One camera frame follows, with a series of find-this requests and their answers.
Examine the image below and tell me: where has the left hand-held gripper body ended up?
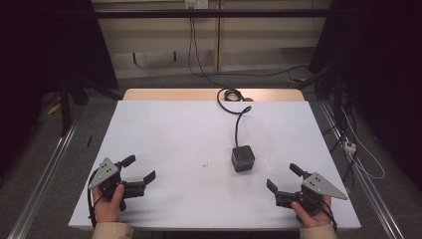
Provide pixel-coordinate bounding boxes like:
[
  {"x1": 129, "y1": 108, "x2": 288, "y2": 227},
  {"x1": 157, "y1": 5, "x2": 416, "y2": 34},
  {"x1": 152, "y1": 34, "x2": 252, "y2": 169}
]
[{"x1": 88, "y1": 157, "x2": 147, "y2": 212}]

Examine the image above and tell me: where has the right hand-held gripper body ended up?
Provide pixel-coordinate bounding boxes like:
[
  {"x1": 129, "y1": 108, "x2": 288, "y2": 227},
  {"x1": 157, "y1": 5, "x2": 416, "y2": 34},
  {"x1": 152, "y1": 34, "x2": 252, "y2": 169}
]
[{"x1": 275, "y1": 171, "x2": 349, "y2": 214}]

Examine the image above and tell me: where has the person's left hand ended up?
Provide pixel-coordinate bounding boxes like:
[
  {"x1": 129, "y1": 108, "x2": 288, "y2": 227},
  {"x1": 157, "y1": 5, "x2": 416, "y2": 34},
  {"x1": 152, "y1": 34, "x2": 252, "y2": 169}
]
[{"x1": 92, "y1": 183, "x2": 126, "y2": 224}]

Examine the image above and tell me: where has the person's right hand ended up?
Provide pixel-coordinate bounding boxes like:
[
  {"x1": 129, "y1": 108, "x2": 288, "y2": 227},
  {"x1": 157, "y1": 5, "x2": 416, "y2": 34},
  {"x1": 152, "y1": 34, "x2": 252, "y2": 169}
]
[{"x1": 291, "y1": 195, "x2": 333, "y2": 229}]

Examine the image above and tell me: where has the black cube device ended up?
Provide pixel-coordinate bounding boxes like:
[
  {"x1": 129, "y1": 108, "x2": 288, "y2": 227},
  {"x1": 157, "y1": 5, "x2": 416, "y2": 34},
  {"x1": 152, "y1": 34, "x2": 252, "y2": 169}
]
[{"x1": 230, "y1": 144, "x2": 256, "y2": 173}]

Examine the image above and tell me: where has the white power strip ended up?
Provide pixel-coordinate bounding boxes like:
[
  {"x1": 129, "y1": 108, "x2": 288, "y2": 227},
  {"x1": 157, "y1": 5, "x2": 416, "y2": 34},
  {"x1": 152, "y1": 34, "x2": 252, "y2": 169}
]
[{"x1": 343, "y1": 139, "x2": 357, "y2": 156}]

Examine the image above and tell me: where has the white table sheet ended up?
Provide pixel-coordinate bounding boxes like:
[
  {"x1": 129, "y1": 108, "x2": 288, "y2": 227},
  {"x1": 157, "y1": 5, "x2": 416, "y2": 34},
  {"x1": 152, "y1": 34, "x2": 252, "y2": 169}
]
[{"x1": 68, "y1": 100, "x2": 362, "y2": 232}]

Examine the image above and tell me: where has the black metal stand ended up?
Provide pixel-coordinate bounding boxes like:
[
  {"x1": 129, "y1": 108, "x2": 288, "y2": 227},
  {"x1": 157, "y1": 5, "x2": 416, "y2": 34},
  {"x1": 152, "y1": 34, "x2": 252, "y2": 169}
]
[
  {"x1": 313, "y1": 64, "x2": 347, "y2": 128},
  {"x1": 58, "y1": 77, "x2": 90, "y2": 137}
]

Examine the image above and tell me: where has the yellow floor tape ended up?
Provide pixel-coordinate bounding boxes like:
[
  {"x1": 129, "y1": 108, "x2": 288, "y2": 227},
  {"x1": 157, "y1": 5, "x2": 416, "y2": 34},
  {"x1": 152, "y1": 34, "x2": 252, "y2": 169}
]
[{"x1": 47, "y1": 102, "x2": 62, "y2": 116}]

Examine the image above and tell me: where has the black horizontal bar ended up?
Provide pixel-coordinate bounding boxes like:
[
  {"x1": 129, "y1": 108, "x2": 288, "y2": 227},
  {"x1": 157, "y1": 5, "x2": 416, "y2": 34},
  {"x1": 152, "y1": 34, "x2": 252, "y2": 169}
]
[{"x1": 94, "y1": 8, "x2": 333, "y2": 20}]

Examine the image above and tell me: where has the right hand-held gripper black cable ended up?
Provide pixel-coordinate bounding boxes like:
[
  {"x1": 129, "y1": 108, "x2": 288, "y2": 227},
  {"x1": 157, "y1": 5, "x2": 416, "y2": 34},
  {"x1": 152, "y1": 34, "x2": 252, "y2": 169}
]
[{"x1": 317, "y1": 197, "x2": 338, "y2": 233}]

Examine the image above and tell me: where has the hand-held gripper black cable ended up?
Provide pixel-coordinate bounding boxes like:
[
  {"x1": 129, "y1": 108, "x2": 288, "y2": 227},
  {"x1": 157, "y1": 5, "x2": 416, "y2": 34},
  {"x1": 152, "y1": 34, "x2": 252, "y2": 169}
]
[
  {"x1": 87, "y1": 168, "x2": 101, "y2": 229},
  {"x1": 317, "y1": 197, "x2": 338, "y2": 233}
]

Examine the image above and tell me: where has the left hand-held gripper black cable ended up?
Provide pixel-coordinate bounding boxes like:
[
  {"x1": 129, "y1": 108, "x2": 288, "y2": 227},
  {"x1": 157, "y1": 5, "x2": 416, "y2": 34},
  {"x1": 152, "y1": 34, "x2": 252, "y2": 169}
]
[{"x1": 87, "y1": 168, "x2": 101, "y2": 229}]

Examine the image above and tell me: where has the metal floor rail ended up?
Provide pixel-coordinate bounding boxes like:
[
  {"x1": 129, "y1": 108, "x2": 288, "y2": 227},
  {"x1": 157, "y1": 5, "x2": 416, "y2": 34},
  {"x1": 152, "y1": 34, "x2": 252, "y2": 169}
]
[
  {"x1": 318, "y1": 100, "x2": 406, "y2": 239},
  {"x1": 7, "y1": 119, "x2": 80, "y2": 239}
]

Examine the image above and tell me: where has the black cube device cable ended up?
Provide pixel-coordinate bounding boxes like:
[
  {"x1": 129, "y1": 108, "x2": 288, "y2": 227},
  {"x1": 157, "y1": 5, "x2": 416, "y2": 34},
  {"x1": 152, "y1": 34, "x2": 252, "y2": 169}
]
[{"x1": 216, "y1": 87, "x2": 255, "y2": 148}]

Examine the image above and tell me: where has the white floor cable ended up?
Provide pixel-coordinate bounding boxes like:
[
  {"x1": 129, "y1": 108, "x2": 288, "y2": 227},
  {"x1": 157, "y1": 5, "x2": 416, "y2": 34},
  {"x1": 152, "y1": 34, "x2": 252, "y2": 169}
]
[{"x1": 340, "y1": 107, "x2": 387, "y2": 181}]

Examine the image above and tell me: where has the black wall cable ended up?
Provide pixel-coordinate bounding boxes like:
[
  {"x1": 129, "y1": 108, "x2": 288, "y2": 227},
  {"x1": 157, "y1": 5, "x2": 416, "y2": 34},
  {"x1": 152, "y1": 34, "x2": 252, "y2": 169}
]
[{"x1": 187, "y1": 16, "x2": 312, "y2": 91}]

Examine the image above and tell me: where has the white wall socket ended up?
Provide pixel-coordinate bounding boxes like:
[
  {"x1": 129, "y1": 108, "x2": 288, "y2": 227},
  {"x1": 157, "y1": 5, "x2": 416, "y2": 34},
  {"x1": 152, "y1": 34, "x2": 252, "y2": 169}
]
[{"x1": 184, "y1": 0, "x2": 210, "y2": 10}]

